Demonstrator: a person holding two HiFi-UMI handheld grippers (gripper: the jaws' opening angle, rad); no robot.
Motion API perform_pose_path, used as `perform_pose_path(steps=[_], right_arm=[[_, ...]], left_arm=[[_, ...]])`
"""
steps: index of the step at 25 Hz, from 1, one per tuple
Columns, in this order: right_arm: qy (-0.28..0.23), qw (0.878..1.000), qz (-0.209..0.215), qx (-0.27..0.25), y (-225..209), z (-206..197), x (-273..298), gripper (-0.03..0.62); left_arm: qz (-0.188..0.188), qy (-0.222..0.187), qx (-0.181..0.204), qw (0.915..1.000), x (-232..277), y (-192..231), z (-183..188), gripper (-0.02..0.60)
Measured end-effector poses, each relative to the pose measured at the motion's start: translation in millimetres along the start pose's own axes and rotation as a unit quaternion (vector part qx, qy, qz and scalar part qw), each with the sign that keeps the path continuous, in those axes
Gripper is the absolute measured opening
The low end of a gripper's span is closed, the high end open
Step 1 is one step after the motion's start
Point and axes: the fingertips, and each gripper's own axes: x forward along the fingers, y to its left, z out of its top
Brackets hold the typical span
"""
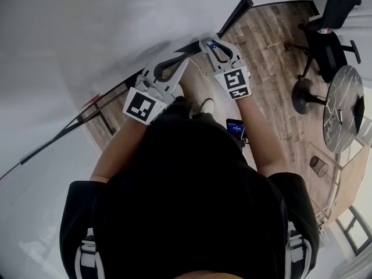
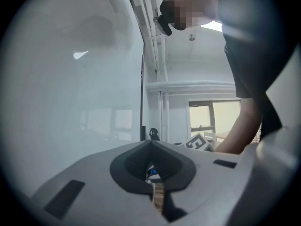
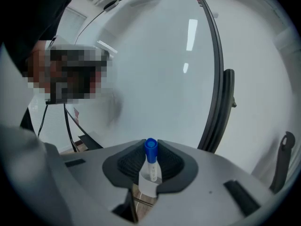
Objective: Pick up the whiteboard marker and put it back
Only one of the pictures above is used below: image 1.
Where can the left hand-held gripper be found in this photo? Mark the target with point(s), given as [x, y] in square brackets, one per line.
[142, 105]

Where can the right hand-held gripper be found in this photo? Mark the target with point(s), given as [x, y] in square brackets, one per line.
[235, 81]

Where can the small blue-capped white object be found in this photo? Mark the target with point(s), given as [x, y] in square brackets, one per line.
[214, 46]

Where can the person's left forearm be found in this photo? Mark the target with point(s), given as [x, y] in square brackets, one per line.
[119, 153]

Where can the person's right forearm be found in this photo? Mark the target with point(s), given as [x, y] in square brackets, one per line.
[261, 138]

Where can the person's left white shoe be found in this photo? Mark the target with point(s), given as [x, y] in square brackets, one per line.
[179, 91]

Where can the person's white shoe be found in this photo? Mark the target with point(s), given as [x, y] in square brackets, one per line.
[207, 105]
[179, 91]

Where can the person's right white shoe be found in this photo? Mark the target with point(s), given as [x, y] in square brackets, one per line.
[207, 105]

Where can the black device with blue screen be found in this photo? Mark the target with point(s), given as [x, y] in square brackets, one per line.
[234, 126]

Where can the black metal stand base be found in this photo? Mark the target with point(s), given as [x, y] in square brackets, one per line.
[104, 112]

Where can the red triangular tag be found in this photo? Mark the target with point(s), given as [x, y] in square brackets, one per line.
[93, 100]

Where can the small red white item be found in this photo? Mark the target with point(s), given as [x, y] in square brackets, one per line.
[322, 31]

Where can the black office chair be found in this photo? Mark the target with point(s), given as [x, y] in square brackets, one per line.
[328, 42]

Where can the black t-shirt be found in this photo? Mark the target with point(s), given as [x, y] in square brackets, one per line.
[186, 199]

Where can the black marble round table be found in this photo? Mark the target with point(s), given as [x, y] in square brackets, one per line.
[343, 109]

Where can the small grey pen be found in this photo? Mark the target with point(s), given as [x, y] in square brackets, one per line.
[340, 116]

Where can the black mesh wastebasket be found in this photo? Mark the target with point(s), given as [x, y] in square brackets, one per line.
[318, 166]

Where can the flat black item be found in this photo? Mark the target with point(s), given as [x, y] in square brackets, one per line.
[360, 112]

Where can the person's face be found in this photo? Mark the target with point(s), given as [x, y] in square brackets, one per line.
[209, 275]

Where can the black framed window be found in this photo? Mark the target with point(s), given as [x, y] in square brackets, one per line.
[357, 231]

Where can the light wooden table white frame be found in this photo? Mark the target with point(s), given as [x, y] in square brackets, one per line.
[354, 179]

